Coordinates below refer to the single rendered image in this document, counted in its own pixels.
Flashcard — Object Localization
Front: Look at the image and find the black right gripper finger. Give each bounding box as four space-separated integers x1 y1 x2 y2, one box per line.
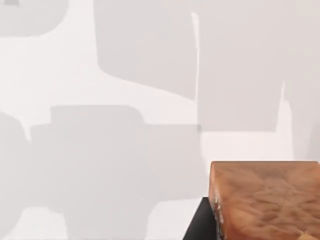
181 196 224 240

